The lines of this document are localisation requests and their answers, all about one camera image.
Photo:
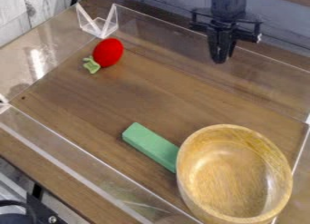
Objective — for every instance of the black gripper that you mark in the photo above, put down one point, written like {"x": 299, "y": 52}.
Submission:
{"x": 241, "y": 27}

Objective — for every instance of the red plush strawberry toy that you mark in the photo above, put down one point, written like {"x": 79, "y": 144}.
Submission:
{"x": 106, "y": 55}

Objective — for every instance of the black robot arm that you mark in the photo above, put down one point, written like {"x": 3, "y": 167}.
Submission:
{"x": 226, "y": 8}

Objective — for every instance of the green rectangular block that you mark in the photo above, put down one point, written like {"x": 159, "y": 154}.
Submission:
{"x": 152, "y": 145}

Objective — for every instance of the wooden bowl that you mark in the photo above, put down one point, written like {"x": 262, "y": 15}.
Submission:
{"x": 233, "y": 176}

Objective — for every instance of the black clamp with screw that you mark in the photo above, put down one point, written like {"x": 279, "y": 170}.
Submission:
{"x": 20, "y": 208}

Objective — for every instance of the clear acrylic back wall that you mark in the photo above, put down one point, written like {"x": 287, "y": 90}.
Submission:
{"x": 251, "y": 75}

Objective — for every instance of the clear acrylic wall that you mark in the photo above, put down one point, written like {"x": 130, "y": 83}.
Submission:
{"x": 251, "y": 75}
{"x": 37, "y": 52}
{"x": 102, "y": 194}

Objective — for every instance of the clear acrylic left wall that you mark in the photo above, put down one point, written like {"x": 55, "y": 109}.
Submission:
{"x": 37, "y": 52}

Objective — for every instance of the clear acrylic front wall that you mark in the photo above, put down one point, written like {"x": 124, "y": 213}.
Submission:
{"x": 102, "y": 194}

